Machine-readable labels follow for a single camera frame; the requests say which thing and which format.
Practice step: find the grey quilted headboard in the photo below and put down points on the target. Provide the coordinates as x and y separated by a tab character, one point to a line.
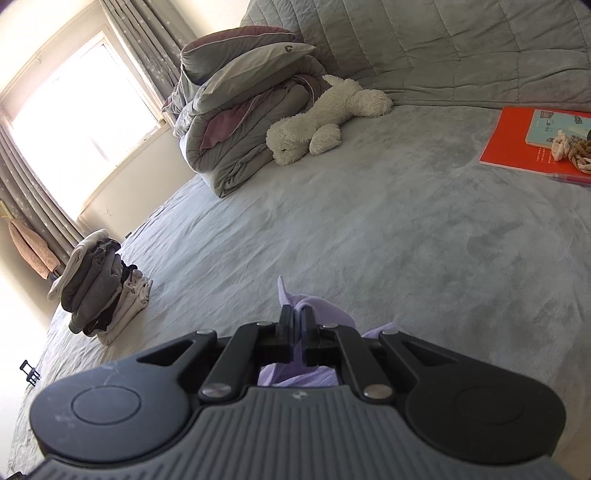
438	46

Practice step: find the grey star-patterned curtain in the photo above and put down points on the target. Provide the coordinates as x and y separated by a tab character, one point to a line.
32	194
147	50

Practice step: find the grey pillow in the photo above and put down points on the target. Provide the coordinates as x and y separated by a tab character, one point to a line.
249	74

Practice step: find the folded grey duvet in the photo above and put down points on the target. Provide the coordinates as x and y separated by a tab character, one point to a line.
240	143

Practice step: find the lavender pants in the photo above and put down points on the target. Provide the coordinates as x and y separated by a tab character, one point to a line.
332	314

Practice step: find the orange book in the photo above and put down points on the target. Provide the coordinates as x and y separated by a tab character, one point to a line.
512	143

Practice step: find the grey pillow maroon trim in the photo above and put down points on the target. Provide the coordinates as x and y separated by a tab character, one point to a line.
231	50

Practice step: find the white plush toy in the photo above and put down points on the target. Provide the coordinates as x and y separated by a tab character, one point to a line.
318	120

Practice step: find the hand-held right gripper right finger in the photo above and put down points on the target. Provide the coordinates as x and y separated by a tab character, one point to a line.
308	341

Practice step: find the grey bed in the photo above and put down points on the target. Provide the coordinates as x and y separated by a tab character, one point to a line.
369	230

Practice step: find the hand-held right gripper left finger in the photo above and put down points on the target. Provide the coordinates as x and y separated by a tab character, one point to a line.
286	334

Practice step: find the stack of folded clothes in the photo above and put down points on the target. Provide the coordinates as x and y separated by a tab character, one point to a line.
99	290

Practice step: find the light teal book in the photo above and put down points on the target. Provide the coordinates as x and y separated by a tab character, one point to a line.
545	129

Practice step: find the pink hanging towel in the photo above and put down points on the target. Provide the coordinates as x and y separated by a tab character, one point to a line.
32	249

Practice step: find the window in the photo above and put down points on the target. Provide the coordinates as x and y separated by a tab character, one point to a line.
78	120

